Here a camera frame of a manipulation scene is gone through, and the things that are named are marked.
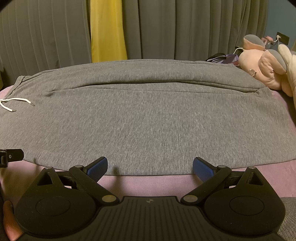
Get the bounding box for grey sweatpants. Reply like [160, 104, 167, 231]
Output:
[1, 60, 295, 175]

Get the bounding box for right hand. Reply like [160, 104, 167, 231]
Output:
[3, 200, 23, 241]

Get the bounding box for black bag with purple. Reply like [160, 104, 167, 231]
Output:
[206, 53, 239, 66]

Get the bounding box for cream plush toy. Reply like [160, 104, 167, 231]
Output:
[278, 44, 295, 105]

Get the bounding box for pink plush toy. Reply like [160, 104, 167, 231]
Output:
[238, 34, 292, 97]

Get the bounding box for grey curtain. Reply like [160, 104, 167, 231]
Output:
[1, 1, 268, 88]

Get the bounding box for yellow curtain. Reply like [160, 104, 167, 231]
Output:
[90, 0, 127, 63]

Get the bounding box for white charging cable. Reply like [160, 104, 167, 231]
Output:
[233, 34, 282, 55]

